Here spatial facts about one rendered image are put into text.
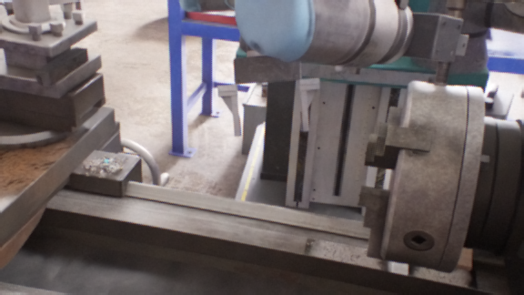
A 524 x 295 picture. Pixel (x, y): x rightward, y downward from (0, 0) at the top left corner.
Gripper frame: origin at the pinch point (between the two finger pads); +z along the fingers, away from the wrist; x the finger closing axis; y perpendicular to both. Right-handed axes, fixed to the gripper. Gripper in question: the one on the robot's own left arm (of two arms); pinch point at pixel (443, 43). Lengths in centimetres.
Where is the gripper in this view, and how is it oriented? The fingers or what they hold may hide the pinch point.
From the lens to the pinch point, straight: 87.7
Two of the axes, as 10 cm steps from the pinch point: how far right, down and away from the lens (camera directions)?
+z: 7.1, -0.2, 7.1
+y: -1.5, 9.7, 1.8
